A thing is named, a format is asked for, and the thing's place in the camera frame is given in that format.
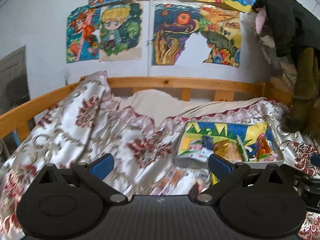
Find golden crispy snack bag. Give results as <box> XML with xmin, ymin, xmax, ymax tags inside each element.
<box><xmin>213</xmin><ymin>139</ymin><xmax>242</xmax><ymax>161</ymax></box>

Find green stick snack packet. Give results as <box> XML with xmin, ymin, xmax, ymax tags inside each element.
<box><xmin>236</xmin><ymin>135</ymin><xmax>249</xmax><ymax>161</ymax></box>

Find dark blue snack packet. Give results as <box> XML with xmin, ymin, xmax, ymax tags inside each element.
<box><xmin>202</xmin><ymin>135</ymin><xmax>214</xmax><ymax>152</ymax></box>

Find white vegetable print packet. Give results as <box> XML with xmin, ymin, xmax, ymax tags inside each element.
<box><xmin>178</xmin><ymin>140</ymin><xmax>213</xmax><ymax>163</ymax></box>

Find orange sauce snack packet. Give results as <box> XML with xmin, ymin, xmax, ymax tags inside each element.
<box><xmin>256</xmin><ymin>133</ymin><xmax>273</xmax><ymax>159</ymax></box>

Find clear biscuit packet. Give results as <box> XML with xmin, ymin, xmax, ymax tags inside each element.
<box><xmin>146</xmin><ymin>167</ymin><xmax>189</xmax><ymax>196</ymax></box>

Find dark dried fruit packet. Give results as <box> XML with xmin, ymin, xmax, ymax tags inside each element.
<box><xmin>188</xmin><ymin>183</ymin><xmax>199</xmax><ymax>201</ymax></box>

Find grey cardboard tray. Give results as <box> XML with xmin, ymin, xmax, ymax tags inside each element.
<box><xmin>173</xmin><ymin>121</ymin><xmax>285</xmax><ymax>170</ymax></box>

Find dragon drawing tray liner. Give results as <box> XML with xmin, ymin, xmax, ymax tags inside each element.
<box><xmin>177</xmin><ymin>121</ymin><xmax>275</xmax><ymax>160</ymax></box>

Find floral satin bedspread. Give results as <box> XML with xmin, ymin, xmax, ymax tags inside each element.
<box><xmin>1</xmin><ymin>72</ymin><xmax>319</xmax><ymax>239</ymax></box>

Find cream pillow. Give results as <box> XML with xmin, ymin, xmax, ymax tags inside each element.
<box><xmin>119</xmin><ymin>89</ymin><xmax>260</xmax><ymax>126</ymax></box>

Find red-haired girl drawing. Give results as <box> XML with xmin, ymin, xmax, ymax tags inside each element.
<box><xmin>66</xmin><ymin>5</ymin><xmax>100</xmax><ymax>63</ymax></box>

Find green hill landscape drawing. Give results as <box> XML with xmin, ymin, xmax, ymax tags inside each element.
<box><xmin>200</xmin><ymin>4</ymin><xmax>241</xmax><ymax>67</ymax></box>

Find blond boy drawing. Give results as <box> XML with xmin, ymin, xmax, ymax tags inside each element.
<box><xmin>99</xmin><ymin>2</ymin><xmax>143</xmax><ymax>62</ymax></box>

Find swirly night sky drawing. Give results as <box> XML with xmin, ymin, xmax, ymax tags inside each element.
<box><xmin>152</xmin><ymin>3</ymin><xmax>200</xmax><ymax>66</ymax></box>

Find wooden bed frame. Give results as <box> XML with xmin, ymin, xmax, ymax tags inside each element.
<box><xmin>1</xmin><ymin>76</ymin><xmax>292</xmax><ymax>140</ymax></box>

